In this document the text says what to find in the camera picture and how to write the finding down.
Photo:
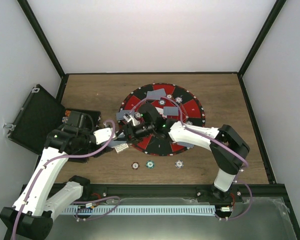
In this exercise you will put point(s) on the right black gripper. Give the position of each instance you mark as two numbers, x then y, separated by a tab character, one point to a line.
127	137

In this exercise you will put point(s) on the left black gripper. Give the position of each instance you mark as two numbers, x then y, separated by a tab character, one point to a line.
106	149

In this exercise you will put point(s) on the blue playing card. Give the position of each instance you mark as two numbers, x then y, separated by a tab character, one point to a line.
120	115
161	92

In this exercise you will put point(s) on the brown 100 chip stack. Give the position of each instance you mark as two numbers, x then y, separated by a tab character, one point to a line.
135	165

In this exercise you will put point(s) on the teal chip stack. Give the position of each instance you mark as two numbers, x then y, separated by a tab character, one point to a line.
150	164

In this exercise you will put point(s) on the teal chip seat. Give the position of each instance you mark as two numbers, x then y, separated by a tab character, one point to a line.
161	102

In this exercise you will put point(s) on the blue orange chip stack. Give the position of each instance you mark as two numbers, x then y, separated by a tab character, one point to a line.
179	164

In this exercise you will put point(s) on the blue card seat ten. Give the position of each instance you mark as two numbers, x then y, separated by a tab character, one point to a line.
185	144

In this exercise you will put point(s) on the blue white chip seat seven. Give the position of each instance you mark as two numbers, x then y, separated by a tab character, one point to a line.
178	99

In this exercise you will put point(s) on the face-up heart card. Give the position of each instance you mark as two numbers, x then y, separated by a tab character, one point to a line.
160	110

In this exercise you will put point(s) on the face-down card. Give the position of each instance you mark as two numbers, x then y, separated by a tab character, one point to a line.
170	111

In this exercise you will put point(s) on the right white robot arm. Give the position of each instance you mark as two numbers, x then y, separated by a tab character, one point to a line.
227	147

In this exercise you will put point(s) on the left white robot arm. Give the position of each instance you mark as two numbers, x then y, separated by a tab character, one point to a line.
32	215

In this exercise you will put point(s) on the chips in case top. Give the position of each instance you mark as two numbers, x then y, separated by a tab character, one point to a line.
66	116

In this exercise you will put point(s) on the round red black poker mat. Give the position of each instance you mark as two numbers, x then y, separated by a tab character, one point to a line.
190	109

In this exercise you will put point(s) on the black poker chip case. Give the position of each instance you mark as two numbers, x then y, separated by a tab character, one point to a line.
40	114

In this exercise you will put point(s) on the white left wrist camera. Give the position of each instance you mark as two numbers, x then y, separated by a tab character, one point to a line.
103	135

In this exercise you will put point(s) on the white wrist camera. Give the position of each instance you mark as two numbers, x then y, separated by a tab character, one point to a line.
130	119
103	135

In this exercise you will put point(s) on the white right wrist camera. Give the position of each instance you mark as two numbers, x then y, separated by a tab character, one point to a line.
130	119

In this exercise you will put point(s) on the black front mounting rail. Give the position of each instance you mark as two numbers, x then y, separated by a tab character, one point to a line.
202	192

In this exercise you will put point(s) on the perforated light blue rail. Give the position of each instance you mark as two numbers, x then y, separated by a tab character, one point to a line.
143	210

